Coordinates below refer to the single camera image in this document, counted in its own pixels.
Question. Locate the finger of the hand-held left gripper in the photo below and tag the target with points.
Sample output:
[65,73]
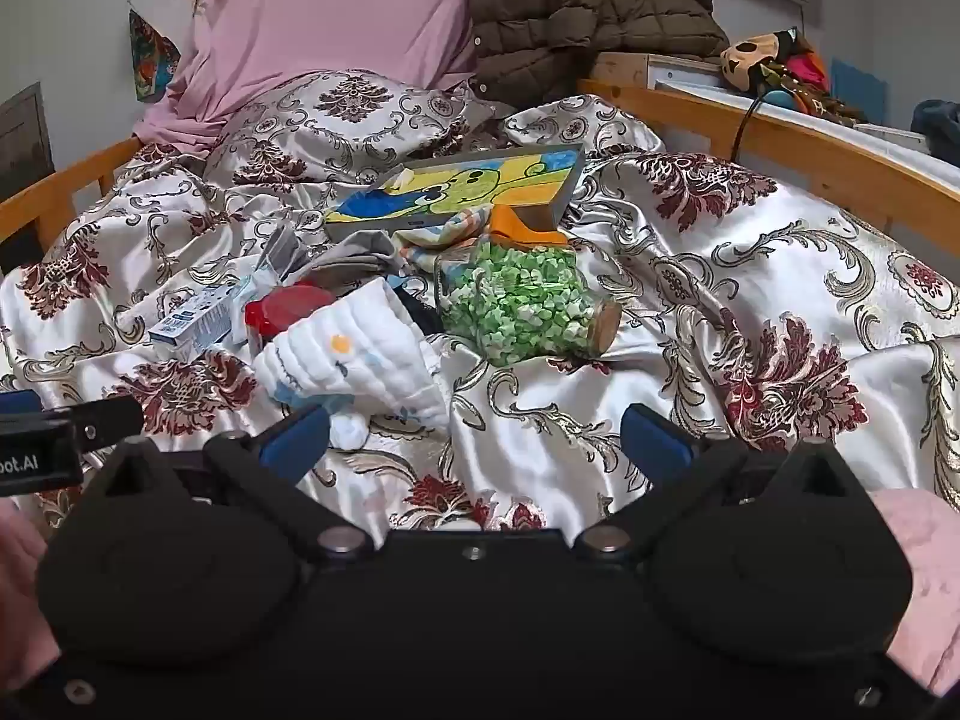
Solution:
[16,402]
[105,420]

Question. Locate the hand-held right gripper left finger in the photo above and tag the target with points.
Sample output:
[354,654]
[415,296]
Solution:
[296,439]

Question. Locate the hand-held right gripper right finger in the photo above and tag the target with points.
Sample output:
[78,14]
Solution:
[660,446]

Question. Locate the white knit sock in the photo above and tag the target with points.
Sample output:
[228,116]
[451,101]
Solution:
[360,367]

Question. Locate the grey white cloth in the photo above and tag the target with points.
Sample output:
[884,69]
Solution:
[360,259]

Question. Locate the striped sock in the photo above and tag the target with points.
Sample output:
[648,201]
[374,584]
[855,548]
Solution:
[442,236]

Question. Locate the orange cloth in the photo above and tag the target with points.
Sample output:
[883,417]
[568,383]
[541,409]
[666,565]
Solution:
[510,225]

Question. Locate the cartoon printed box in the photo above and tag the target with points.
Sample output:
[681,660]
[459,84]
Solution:
[450,187]

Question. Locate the red lidded container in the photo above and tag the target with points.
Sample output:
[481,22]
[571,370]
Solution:
[289,307]

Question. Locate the blue white carton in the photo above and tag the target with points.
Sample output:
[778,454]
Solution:
[199,322]

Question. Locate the black cloth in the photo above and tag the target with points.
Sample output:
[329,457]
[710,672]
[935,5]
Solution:
[420,311]

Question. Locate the grey striped cloth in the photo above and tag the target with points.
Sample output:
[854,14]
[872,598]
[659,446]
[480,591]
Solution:
[281,251]

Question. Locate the glass jar of paper stars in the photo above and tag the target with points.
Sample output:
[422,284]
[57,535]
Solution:
[517,300]

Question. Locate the floral satin blanket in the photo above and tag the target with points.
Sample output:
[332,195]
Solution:
[750,255]

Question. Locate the hanging cartoon scroll poster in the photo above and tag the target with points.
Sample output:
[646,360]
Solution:
[154,56]

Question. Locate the teal round object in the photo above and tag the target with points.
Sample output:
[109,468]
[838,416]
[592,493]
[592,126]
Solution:
[780,97]

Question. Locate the plywood box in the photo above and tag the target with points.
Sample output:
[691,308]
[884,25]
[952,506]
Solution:
[619,69]

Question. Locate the plush toy with clothes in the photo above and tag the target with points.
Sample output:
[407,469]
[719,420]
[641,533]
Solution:
[821,101]

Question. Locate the plush toy face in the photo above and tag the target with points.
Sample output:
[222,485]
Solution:
[750,56]

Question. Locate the pink red cloth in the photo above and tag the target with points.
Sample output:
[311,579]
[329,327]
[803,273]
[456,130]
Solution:
[808,67]

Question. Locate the dark teal cloth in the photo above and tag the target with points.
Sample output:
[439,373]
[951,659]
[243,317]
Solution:
[937,127]

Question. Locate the pink hanging sheet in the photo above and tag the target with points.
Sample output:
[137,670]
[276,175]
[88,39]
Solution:
[322,7]

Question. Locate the brown puffer jacket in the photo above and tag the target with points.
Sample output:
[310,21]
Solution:
[570,7]

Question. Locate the grey wall panel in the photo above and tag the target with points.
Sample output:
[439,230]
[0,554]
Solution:
[22,135]

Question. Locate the blue wall panel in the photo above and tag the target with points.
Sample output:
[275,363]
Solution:
[859,90]

